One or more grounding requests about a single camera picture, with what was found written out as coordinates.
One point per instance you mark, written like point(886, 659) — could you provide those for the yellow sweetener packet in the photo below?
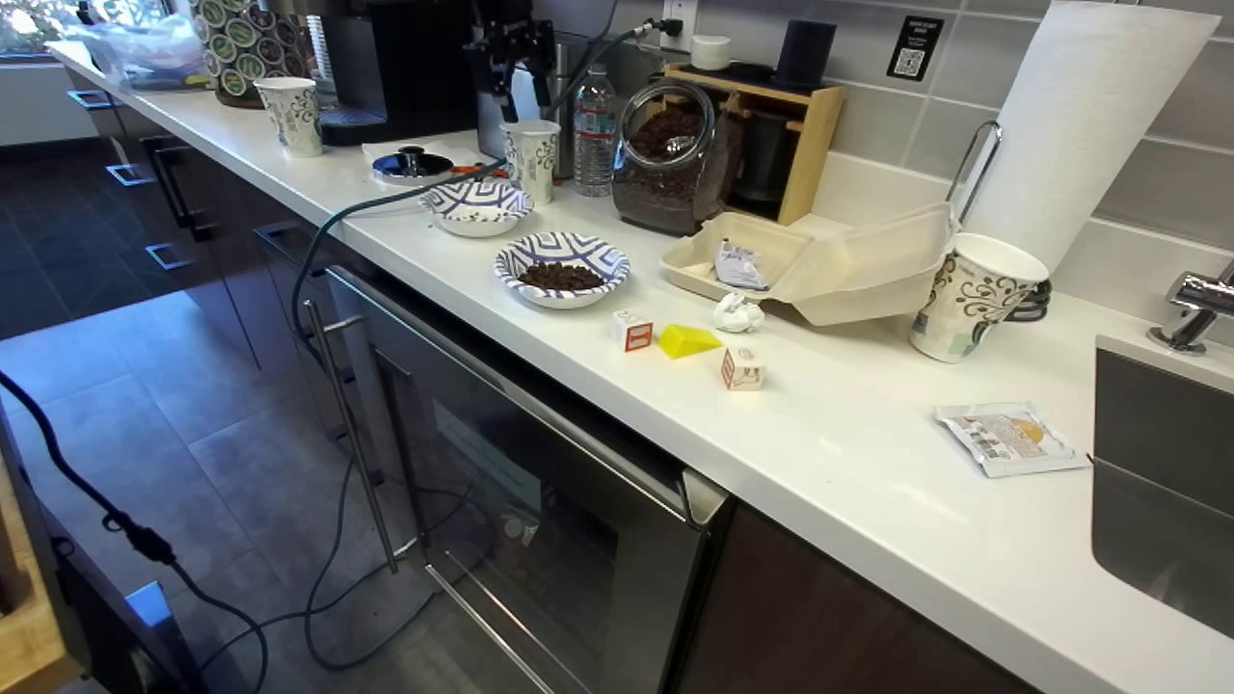
point(677, 341)

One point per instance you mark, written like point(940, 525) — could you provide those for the patterned mug by sink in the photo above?
point(974, 292)

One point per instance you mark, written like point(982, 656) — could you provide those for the white takeout container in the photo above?
point(820, 269)

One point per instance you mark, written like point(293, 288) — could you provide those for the chrome sink faucet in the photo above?
point(1201, 302)

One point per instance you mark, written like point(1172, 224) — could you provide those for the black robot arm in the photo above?
point(500, 12)

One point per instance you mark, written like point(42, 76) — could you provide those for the patterned paper bowl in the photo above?
point(475, 207)
point(559, 269)

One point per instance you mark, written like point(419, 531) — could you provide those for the K-cup pod carousel rack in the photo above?
point(249, 39)

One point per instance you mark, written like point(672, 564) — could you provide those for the paper towel roll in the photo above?
point(1083, 94)

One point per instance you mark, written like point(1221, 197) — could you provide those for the stainless dishwasher door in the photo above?
point(556, 531)

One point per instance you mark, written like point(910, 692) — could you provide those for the small creamer cup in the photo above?
point(742, 368)

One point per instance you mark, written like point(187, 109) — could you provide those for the wooden rack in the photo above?
point(782, 142)

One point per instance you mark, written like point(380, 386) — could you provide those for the red small packet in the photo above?
point(637, 336)

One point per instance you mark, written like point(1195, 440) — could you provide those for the near patterned paper bowl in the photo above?
point(475, 207)

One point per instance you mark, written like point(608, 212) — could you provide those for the far patterned paper bowl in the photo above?
point(559, 269)

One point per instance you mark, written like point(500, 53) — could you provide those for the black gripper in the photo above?
point(503, 49)

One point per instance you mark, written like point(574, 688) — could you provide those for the Keurig coffee machine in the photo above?
point(394, 67)

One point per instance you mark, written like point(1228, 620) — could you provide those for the patterned paper cup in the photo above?
point(533, 152)
point(289, 104)

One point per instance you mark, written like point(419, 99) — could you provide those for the clear plastic packet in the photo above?
point(1006, 440)

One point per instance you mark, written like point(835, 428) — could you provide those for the patterned paper cup front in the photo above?
point(289, 104)

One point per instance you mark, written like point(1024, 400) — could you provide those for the crumpled white wrapper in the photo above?
point(736, 312)

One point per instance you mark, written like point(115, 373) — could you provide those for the plastic water bottle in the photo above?
point(593, 127)

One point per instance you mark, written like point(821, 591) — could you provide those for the glass jar of coffee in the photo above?
point(672, 158)

